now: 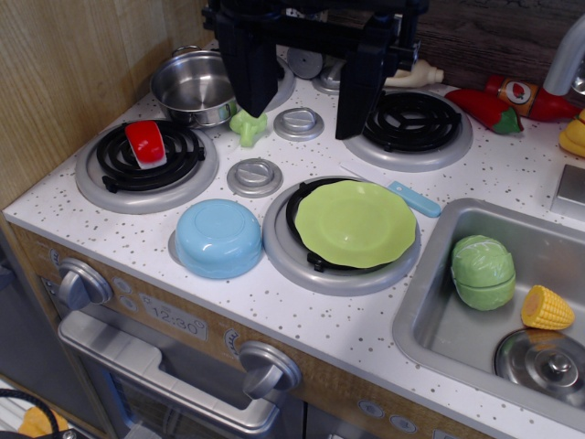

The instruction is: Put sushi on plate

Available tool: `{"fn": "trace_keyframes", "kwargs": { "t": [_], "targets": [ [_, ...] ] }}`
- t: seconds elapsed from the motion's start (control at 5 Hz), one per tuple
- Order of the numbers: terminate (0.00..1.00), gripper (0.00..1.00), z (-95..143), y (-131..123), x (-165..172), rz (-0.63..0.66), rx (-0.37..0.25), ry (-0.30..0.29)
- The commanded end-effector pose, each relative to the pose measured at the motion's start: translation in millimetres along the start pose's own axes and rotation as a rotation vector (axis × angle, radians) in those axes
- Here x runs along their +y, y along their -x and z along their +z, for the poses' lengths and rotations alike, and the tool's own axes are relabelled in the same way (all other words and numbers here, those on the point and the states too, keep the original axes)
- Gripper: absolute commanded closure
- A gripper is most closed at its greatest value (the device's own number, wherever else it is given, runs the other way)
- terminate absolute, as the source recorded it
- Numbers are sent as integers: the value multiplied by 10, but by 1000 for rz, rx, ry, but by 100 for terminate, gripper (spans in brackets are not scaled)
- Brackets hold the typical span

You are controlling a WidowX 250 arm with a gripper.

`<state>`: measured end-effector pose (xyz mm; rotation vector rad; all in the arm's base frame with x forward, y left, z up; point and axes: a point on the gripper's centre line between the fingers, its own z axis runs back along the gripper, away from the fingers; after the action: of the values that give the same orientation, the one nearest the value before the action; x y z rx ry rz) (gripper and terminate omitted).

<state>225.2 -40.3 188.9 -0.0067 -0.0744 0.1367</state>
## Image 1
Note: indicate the red toy ketchup bottle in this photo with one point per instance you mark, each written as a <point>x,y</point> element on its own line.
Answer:
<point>530,100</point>

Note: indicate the light blue plastic bowl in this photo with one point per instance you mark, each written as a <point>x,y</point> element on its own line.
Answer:
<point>218,239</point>

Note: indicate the cream toy mayonnaise bottle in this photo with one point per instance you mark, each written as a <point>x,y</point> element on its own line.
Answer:
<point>421,74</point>

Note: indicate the silver stovetop knob front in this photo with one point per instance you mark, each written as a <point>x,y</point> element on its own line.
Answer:
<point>254,178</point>

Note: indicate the silver stovetop knob back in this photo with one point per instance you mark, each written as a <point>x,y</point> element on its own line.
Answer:
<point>329,79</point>

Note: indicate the silver toy can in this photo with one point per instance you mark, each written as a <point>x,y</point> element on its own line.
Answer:
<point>304,64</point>

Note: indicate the stainless steel sink basin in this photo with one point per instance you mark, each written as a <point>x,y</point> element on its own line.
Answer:
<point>436,329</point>

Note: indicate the yellow toy corn cob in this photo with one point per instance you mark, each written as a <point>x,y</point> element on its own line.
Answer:
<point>544,309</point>

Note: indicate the left silver oven knob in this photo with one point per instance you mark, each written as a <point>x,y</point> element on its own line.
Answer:
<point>81,285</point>

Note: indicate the green toy broccoli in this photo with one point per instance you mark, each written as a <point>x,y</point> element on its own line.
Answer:
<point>247,126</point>

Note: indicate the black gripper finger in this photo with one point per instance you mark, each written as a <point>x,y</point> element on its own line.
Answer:
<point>364,73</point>
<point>250,61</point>

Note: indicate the yellow object bottom left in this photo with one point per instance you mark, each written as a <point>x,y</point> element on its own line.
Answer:
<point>35,424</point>

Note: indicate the blue handled toy knife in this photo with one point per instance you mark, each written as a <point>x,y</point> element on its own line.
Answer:
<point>413,199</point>

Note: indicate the silver stovetop knob middle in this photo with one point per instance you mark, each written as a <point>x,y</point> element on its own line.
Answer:
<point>298,124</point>

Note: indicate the silver oven door handle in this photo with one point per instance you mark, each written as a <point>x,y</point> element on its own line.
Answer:
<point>170,405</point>

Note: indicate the steel pot lid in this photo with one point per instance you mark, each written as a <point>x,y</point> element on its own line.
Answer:
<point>545,361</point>

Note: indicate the stainless steel pot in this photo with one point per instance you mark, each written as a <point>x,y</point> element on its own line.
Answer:
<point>193,88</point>

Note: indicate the red and white toy sushi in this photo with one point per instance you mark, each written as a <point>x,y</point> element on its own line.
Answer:
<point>147,143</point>

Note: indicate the silver faucet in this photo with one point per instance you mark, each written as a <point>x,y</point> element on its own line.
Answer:
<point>566,72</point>

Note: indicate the green plastic plate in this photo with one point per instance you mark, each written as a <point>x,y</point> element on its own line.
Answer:
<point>355,224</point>

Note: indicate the silver stovetop knob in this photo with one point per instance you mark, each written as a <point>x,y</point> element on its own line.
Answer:
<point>329,79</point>
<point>298,124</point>
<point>254,178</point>

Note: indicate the red toy chili pepper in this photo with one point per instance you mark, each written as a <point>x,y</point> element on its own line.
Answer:
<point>488,110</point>

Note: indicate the yellow toy item right edge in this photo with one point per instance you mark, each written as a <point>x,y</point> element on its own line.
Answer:
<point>572,138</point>

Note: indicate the right silver oven knob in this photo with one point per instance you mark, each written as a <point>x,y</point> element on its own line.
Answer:
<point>269,373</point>

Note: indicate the front right black burner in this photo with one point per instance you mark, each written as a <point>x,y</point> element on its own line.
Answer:
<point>297,206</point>

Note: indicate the silver oven knob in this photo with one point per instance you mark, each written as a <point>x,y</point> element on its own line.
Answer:
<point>81,285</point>
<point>269,373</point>

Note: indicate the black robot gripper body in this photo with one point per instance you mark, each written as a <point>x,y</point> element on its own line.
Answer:
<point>327,27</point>

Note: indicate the green toy cabbage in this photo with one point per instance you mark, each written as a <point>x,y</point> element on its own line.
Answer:
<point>483,272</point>

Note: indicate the front left black burner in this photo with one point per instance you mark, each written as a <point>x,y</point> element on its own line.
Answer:
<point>184,153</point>

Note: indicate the back right black burner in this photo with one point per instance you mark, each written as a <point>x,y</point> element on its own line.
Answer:
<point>411,122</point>

